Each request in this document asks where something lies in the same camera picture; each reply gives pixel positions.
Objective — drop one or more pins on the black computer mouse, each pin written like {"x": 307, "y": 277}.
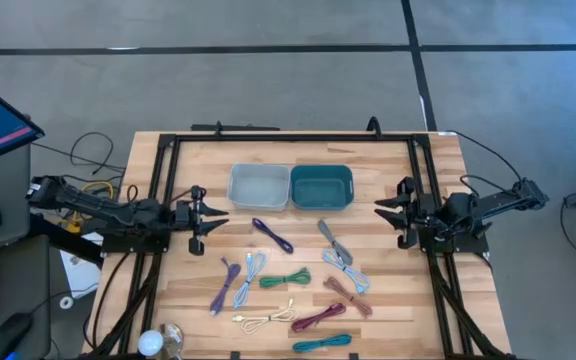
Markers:
{"x": 8, "y": 335}

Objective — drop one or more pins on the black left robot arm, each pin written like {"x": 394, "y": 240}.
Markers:
{"x": 93, "y": 202}

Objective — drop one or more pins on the grey side table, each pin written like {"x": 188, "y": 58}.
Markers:
{"x": 10, "y": 200}

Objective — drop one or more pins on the clear glass stand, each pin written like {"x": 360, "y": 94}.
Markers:
{"x": 174, "y": 337}

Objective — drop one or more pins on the white light bulb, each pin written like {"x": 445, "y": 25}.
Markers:
{"x": 150, "y": 343}

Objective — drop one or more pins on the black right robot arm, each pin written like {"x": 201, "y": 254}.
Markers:
{"x": 498, "y": 202}

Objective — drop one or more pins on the teal plastic bin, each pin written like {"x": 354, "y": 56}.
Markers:
{"x": 322, "y": 189}

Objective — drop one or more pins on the black metal table frame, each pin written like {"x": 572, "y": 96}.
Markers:
{"x": 293, "y": 137}

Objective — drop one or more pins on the grey plastic bin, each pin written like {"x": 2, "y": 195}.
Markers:
{"x": 258, "y": 187}

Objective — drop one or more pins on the black bar behind table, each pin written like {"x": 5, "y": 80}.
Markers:
{"x": 238, "y": 127}

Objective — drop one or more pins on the white paper sheet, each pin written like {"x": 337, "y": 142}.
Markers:
{"x": 80, "y": 272}

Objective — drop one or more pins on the dark desk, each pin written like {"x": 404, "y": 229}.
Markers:
{"x": 18, "y": 280}

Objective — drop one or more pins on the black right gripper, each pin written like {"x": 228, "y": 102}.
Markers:
{"x": 422, "y": 215}

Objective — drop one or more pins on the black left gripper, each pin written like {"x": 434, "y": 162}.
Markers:
{"x": 188, "y": 217}

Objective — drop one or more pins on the white tape roll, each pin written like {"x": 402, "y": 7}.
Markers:
{"x": 62, "y": 302}

